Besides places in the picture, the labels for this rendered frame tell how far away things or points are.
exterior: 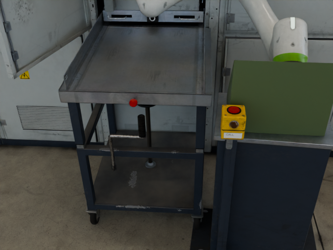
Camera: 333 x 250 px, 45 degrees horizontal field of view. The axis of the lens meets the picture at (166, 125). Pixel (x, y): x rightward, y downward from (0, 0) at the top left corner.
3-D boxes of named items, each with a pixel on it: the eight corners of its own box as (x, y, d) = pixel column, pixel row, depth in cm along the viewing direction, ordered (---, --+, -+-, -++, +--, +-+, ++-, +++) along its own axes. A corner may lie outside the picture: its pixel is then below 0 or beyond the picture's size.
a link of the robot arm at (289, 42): (303, 75, 163) (302, 31, 167) (311, 60, 148) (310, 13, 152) (270, 74, 165) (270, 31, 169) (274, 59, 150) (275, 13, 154)
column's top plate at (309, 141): (322, 102, 173) (323, 98, 172) (336, 150, 147) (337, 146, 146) (217, 95, 179) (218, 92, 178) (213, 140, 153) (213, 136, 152)
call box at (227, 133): (244, 141, 141) (246, 116, 135) (220, 140, 142) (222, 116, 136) (242, 127, 148) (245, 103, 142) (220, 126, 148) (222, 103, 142)
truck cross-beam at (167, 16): (203, 22, 215) (203, 11, 211) (103, 21, 219) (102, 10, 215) (203, 19, 219) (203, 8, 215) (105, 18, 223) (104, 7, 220)
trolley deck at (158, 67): (211, 106, 161) (212, 93, 158) (60, 102, 166) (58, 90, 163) (210, 38, 216) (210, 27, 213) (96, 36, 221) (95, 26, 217)
